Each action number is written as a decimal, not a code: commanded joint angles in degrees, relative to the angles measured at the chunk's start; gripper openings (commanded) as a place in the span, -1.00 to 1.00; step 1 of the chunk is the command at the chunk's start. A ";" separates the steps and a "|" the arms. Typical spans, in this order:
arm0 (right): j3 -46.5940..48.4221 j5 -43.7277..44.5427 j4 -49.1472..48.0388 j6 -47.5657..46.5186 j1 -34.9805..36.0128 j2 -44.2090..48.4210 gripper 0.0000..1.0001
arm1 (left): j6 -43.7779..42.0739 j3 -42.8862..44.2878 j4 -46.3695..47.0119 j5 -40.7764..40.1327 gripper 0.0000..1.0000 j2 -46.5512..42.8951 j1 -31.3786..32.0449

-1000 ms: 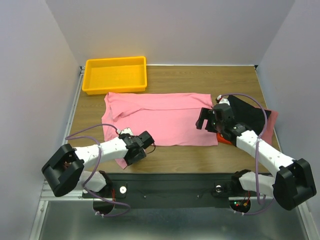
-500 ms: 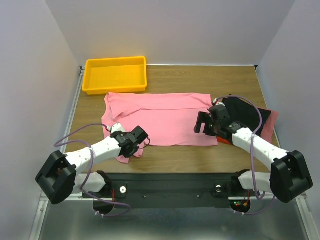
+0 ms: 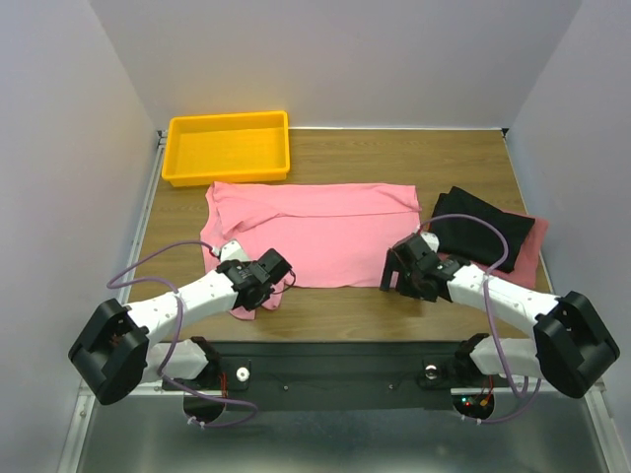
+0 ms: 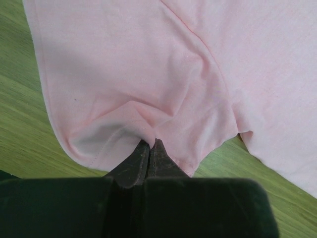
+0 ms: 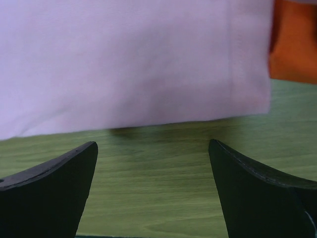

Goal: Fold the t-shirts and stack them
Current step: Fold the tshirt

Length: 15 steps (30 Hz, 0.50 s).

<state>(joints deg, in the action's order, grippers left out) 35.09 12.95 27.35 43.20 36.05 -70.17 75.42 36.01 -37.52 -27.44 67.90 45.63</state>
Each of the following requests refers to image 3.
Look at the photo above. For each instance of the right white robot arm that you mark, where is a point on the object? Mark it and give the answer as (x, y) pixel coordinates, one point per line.
(565, 341)

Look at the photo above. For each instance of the dusty rose folded t shirt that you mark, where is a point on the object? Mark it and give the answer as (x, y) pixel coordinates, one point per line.
(524, 273)

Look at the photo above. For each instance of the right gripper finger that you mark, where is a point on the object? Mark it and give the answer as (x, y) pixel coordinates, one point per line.
(409, 286)
(391, 273)

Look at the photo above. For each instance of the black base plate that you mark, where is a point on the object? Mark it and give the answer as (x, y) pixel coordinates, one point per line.
(305, 376)

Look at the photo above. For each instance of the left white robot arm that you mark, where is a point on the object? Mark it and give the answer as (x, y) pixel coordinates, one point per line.
(111, 354)

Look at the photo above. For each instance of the left aluminium rail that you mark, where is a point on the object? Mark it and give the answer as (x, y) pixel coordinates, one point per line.
(116, 283)

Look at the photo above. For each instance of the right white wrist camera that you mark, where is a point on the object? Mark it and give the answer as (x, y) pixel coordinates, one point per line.
(431, 240)

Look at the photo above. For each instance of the pink t shirt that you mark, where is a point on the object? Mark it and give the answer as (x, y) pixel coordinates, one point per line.
(333, 236)

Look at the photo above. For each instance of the black folded t shirt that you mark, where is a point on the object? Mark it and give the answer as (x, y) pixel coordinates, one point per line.
(475, 241)

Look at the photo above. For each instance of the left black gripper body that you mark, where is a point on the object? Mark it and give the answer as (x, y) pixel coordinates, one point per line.
(276, 263)

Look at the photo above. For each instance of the yellow plastic bin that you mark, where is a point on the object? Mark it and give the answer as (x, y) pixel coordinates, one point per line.
(232, 147)

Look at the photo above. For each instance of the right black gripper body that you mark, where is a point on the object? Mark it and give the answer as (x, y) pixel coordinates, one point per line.
(403, 271)

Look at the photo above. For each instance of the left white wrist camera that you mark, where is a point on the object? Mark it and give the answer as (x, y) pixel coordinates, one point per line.
(231, 250)

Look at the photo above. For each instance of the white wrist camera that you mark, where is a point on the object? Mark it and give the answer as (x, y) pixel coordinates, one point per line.
(231, 250)
(431, 240)

